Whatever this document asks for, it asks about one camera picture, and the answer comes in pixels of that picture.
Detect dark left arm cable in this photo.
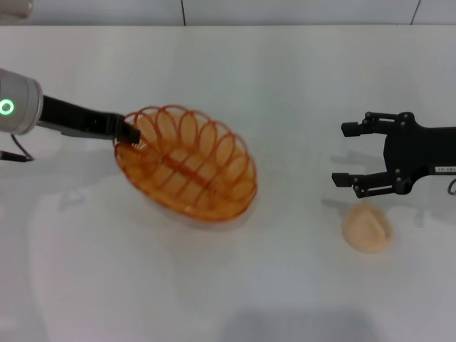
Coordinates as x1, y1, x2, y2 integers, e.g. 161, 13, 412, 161
0, 133, 35, 162

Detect orange plastic woven basket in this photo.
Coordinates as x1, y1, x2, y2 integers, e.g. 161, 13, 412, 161
113, 103, 259, 226

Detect pinkish blurred background object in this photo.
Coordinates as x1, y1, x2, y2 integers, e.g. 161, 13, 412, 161
0, 0, 34, 19

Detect pale beige bun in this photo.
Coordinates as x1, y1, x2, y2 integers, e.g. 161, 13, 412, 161
342, 202, 394, 255

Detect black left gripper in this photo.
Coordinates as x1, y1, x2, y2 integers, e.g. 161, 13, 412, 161
36, 95, 141, 145

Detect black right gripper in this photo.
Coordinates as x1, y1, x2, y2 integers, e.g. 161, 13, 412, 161
331, 111, 456, 200

